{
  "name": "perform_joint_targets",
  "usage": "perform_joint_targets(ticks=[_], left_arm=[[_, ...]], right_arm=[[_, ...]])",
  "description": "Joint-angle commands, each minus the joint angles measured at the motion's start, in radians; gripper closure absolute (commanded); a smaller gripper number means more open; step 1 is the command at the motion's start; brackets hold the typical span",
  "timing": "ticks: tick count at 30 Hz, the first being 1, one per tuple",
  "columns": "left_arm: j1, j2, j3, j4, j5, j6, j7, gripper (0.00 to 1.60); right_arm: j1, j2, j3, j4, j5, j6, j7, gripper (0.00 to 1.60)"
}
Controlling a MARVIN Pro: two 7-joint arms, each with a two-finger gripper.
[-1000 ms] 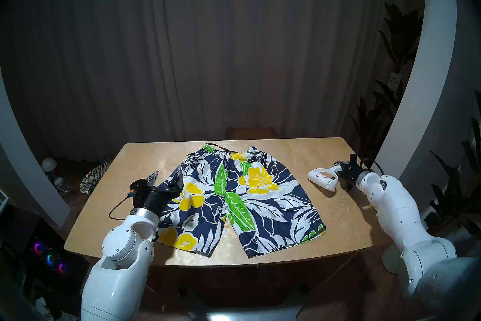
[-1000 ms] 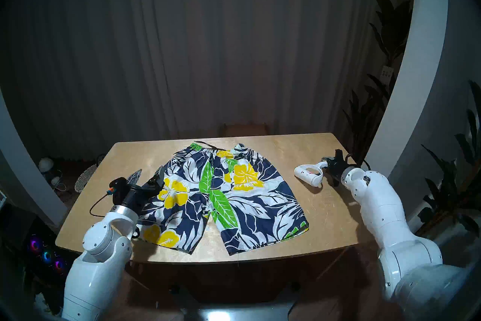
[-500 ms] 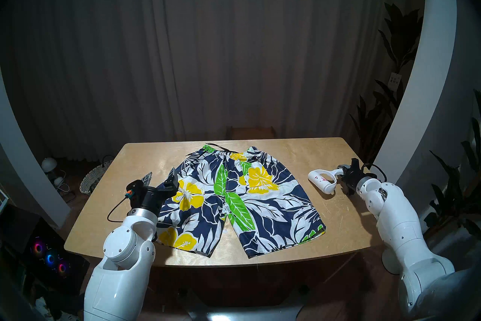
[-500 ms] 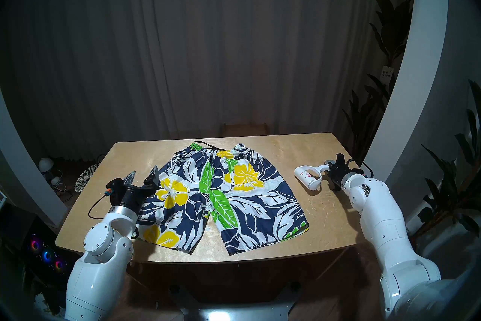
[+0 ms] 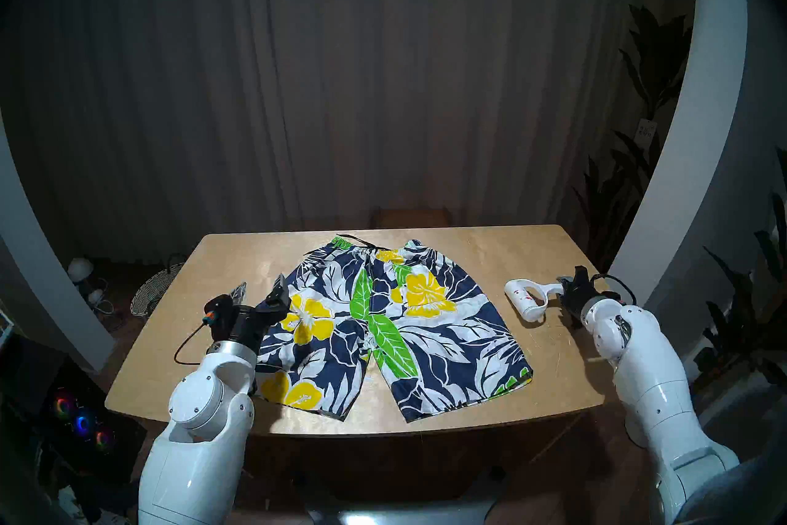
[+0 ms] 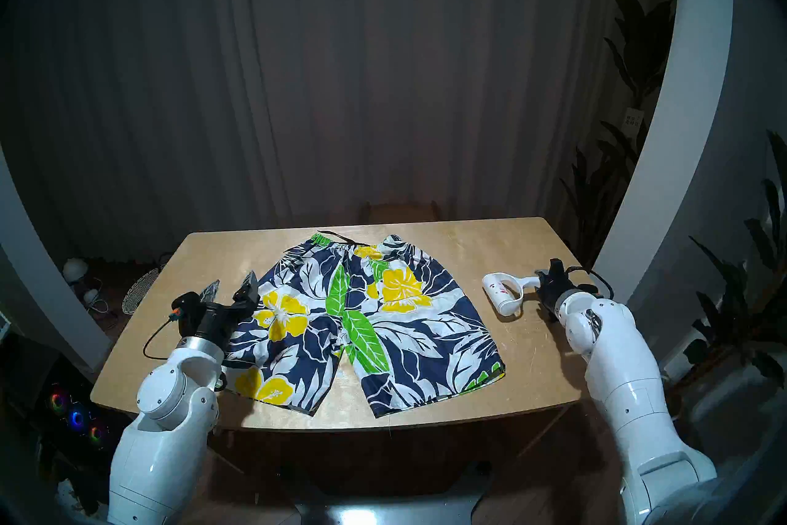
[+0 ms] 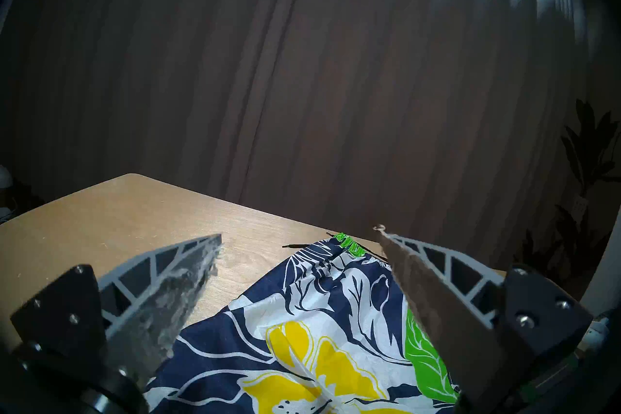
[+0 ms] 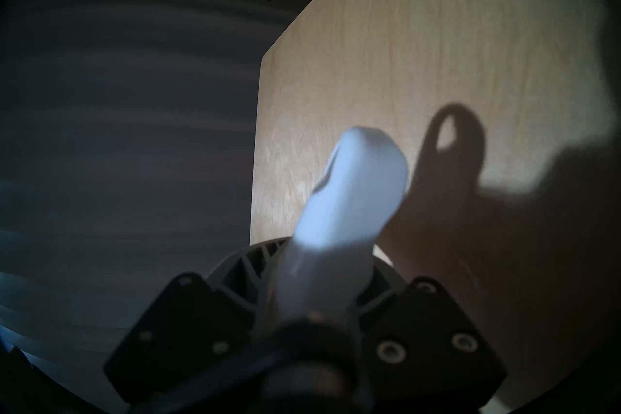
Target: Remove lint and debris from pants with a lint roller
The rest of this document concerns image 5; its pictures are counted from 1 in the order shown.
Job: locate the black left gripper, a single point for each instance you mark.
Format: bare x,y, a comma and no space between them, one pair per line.
243,324

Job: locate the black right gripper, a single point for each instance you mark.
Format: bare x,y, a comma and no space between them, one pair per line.
584,293

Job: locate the white lint roller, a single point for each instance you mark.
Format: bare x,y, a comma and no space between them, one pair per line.
522,296

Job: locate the floral print shorts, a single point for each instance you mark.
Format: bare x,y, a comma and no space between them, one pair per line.
442,357

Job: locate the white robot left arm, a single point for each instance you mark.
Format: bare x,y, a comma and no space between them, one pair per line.
190,468

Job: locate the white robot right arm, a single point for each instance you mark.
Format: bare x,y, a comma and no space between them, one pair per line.
652,382

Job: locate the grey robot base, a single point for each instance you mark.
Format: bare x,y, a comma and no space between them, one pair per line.
399,514

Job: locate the woven wicker basket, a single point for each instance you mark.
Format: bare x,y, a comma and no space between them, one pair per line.
150,293

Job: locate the wooden chair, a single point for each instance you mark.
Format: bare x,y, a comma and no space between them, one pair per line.
409,217

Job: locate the white mushroom lamp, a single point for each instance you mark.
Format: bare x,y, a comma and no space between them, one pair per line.
80,268

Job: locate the white paper plant tag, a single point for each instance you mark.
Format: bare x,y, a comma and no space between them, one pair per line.
645,129

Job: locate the wide white arch pillar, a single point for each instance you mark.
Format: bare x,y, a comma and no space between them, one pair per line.
701,130

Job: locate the computer with rainbow fans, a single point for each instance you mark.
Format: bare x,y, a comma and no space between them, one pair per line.
83,422

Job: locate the narrow white arch pillar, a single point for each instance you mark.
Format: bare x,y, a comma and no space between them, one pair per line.
37,271

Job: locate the grey pleated curtain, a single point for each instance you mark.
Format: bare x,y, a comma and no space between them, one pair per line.
307,68

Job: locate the tall dark leafy plant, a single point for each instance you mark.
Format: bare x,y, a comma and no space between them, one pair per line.
661,56

